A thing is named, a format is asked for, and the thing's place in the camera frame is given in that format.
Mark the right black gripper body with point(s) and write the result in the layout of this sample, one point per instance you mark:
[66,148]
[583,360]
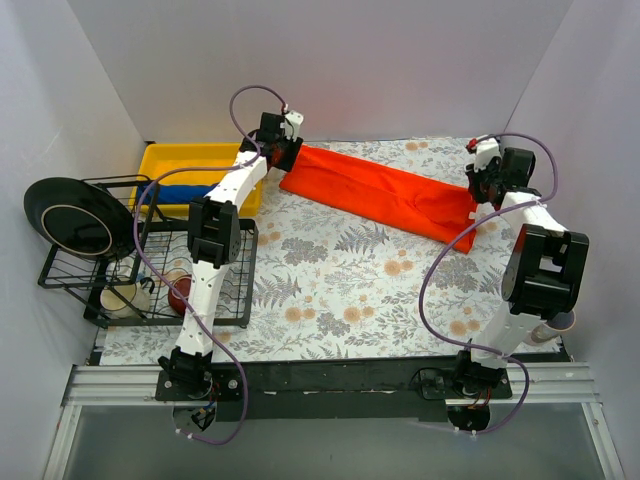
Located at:
[482,187]

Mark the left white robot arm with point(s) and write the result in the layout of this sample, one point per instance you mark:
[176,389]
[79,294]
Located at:
[214,242]

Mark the cream cup in rack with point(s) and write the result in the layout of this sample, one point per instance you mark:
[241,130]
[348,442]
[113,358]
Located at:
[127,294]

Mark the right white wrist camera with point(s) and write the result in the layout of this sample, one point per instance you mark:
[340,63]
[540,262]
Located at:
[483,151]

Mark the aluminium frame rail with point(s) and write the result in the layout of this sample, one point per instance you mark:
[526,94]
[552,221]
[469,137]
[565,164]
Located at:
[550,383]

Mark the purple ceramic mug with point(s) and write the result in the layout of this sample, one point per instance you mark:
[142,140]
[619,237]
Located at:
[551,329]

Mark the orange t shirt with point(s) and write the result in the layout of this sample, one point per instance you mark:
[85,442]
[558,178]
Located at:
[393,197]

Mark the floral table mat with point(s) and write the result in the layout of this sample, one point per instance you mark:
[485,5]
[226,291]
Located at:
[332,285]

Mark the blue rolled t shirt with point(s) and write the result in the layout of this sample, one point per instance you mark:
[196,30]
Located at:
[177,194]

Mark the black wire dish rack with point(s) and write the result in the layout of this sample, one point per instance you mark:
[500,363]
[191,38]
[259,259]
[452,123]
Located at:
[161,252]

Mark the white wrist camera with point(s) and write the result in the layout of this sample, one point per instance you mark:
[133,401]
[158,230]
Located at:
[483,151]
[291,124]

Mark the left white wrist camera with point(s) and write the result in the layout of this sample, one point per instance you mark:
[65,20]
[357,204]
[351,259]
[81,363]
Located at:
[291,124]

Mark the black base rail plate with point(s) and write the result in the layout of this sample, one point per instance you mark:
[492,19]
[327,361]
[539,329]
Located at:
[334,389]

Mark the red bowl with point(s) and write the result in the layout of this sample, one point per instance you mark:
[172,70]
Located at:
[180,288]

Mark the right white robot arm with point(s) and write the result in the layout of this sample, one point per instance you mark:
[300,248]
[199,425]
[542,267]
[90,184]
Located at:
[544,272]

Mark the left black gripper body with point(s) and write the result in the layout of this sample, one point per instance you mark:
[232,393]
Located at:
[288,155]

